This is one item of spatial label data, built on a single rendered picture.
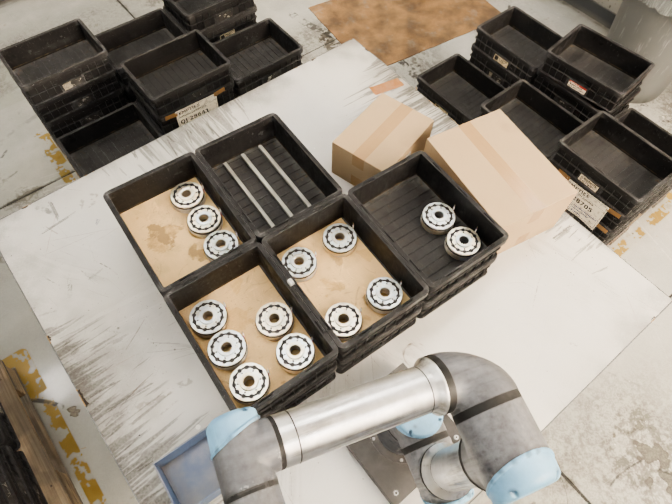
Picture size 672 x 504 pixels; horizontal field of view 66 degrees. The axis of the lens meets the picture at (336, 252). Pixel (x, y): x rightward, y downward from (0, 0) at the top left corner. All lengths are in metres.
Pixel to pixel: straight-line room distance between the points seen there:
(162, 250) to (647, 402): 2.04
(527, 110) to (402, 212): 1.26
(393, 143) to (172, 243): 0.79
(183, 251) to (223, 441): 0.95
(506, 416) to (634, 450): 1.71
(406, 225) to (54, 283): 1.12
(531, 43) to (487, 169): 1.51
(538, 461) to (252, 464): 0.41
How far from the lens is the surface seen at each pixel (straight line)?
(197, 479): 1.51
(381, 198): 1.68
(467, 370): 0.85
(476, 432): 0.86
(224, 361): 1.41
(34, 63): 2.95
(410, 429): 1.23
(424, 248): 1.59
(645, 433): 2.57
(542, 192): 1.73
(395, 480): 1.45
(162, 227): 1.67
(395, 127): 1.84
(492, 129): 1.85
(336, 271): 1.52
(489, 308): 1.69
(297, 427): 0.75
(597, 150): 2.54
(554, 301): 1.78
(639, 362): 2.67
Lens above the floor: 2.17
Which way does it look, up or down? 60 degrees down
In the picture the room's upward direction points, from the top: 3 degrees clockwise
